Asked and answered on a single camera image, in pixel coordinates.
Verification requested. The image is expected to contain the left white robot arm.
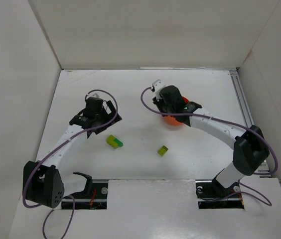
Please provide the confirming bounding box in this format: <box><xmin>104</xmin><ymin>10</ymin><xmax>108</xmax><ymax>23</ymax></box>
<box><xmin>22</xmin><ymin>97</ymin><xmax>122</xmax><ymax>209</ymax></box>

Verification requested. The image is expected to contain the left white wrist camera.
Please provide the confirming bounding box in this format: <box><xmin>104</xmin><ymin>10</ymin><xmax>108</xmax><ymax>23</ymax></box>
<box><xmin>85</xmin><ymin>93</ymin><xmax>100</xmax><ymax>99</ymax></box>

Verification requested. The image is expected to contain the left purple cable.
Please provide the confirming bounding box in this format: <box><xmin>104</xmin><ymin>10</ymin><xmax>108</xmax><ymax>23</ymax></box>
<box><xmin>22</xmin><ymin>90</ymin><xmax>119</xmax><ymax>239</ymax></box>

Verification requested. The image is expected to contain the orange divided round container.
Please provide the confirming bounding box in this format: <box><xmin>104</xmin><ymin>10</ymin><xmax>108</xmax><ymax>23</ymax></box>
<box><xmin>161</xmin><ymin>96</ymin><xmax>192</xmax><ymax>127</ymax></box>

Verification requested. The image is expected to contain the lime green lego stack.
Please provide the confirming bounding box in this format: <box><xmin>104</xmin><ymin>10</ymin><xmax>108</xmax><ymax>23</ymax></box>
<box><xmin>106</xmin><ymin>135</ymin><xmax>119</xmax><ymax>149</ymax></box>

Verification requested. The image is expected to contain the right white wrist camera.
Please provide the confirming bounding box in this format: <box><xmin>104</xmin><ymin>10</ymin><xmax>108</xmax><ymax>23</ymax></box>
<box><xmin>151</xmin><ymin>79</ymin><xmax>166</xmax><ymax>101</ymax></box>

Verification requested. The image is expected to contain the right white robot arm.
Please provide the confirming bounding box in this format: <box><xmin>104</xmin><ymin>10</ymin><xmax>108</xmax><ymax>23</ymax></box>
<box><xmin>152</xmin><ymin>81</ymin><xmax>270</xmax><ymax>196</ymax></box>

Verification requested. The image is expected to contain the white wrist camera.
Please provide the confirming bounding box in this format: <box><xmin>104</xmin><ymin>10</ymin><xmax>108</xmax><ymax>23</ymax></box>
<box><xmin>151</xmin><ymin>79</ymin><xmax>166</xmax><ymax>101</ymax></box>
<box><xmin>85</xmin><ymin>93</ymin><xmax>100</xmax><ymax>99</ymax></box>

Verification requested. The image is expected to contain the aluminium rail right side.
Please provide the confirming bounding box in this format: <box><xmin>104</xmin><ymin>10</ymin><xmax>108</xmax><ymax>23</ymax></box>
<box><xmin>229</xmin><ymin>70</ymin><xmax>272</xmax><ymax>178</ymax></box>

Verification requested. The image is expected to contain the lime square lego brick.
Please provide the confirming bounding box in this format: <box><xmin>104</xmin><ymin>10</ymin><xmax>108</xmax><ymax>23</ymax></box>
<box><xmin>157</xmin><ymin>145</ymin><xmax>168</xmax><ymax>157</ymax></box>

